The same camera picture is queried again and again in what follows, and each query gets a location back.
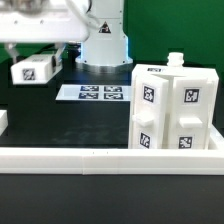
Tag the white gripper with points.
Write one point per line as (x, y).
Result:
(42, 21)

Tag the white cabinet top block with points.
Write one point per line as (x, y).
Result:
(36, 69)

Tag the white cabinet body box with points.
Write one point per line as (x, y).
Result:
(175, 68)

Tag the white cabinet door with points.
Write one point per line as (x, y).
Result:
(189, 114)
(148, 114)

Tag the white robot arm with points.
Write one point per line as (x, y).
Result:
(96, 24)

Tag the white marker sheet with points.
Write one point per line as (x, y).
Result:
(109, 93)

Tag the white L-shaped fence frame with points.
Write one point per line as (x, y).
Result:
(115, 161)

